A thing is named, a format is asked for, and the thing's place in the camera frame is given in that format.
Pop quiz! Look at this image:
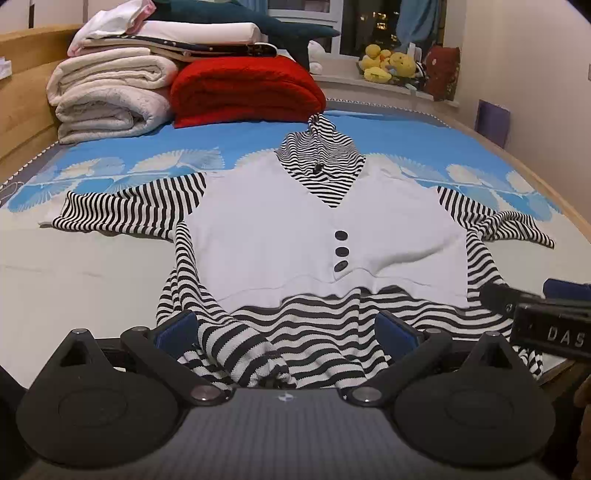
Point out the purple box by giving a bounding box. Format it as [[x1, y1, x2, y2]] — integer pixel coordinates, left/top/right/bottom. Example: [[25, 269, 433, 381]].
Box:
[[475, 99, 511, 149]]

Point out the folded white quilt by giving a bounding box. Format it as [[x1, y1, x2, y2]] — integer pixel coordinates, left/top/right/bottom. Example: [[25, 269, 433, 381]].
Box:
[[81, 21, 262, 51]]

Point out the blue curtain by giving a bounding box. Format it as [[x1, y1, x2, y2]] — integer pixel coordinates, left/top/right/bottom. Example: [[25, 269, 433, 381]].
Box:
[[398, 0, 445, 48]]

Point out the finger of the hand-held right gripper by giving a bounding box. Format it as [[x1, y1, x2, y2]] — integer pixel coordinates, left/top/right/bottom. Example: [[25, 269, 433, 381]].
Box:
[[543, 278, 591, 302], [479, 281, 544, 320]]

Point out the navy patterned cloth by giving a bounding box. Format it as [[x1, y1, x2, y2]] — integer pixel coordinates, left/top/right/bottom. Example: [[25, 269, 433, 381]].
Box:
[[117, 39, 279, 62]]

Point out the small white plush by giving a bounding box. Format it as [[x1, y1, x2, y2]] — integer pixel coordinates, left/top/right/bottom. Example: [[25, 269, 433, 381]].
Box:
[[307, 41, 325, 75]]

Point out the pink and white cloth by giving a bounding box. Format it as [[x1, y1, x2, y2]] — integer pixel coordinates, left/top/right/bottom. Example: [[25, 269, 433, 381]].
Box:
[[68, 0, 156, 57]]

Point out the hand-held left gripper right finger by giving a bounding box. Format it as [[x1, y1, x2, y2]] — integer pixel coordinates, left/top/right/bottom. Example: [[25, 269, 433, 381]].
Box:
[[341, 310, 532, 408]]

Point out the teal shark plush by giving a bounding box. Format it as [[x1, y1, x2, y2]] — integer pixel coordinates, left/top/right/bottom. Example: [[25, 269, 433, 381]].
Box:
[[148, 0, 342, 66]]

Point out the window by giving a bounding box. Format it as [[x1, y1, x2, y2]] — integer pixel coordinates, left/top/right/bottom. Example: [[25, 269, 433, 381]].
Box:
[[265, 0, 407, 61]]

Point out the folded red blanket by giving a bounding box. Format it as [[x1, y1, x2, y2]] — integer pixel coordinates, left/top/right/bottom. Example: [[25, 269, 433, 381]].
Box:
[[170, 55, 328, 129]]

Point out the striped and white sweater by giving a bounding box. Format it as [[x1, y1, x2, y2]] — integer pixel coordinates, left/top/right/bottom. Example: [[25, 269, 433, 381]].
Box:
[[39, 114, 557, 388]]

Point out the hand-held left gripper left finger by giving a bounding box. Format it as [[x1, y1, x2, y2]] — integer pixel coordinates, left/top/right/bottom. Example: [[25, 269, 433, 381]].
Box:
[[46, 309, 236, 408]]

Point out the folded cream blanket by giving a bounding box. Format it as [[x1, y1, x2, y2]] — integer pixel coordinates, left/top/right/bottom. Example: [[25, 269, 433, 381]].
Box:
[[47, 47, 180, 145]]

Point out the blue leaf printed bed sheet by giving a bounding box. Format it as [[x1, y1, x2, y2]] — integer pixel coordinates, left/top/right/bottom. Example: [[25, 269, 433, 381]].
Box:
[[0, 99, 578, 388]]

